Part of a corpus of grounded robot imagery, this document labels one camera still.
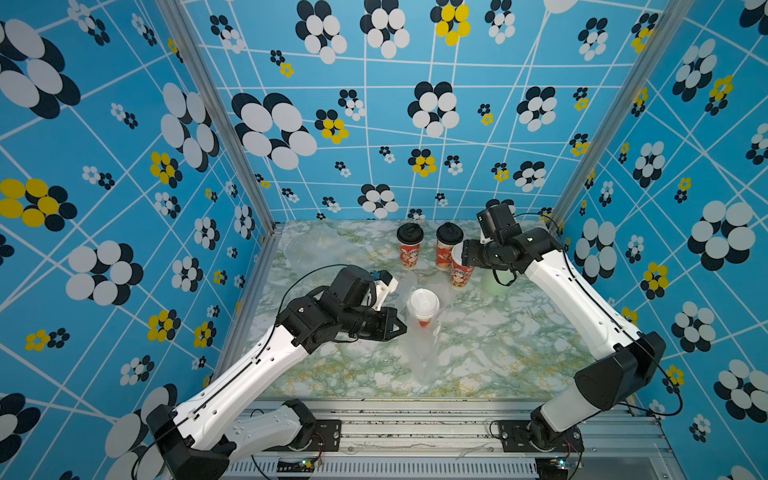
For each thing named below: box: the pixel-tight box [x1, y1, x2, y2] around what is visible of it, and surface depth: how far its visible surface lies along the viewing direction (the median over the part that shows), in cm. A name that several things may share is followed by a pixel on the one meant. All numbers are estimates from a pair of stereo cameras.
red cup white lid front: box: [410, 288, 440, 329], surface depth 80 cm
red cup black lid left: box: [396, 222, 425, 271], surface depth 98 cm
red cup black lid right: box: [436, 222, 464, 271], surface depth 98 cm
